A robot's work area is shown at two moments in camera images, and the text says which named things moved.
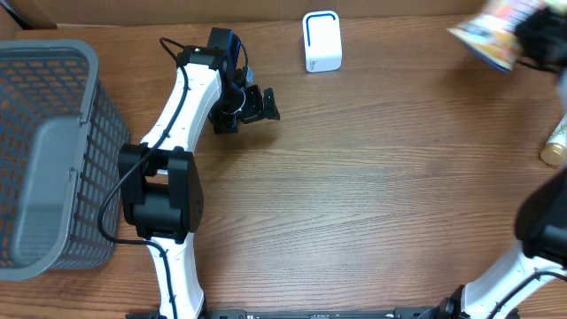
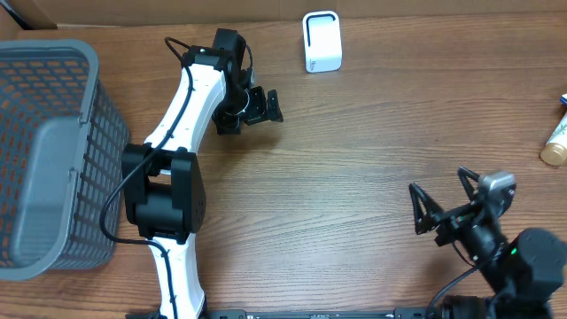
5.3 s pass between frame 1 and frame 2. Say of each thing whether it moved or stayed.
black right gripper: moved
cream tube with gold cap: stayed
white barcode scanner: stayed
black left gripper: stayed
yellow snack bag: moved
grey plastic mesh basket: stayed
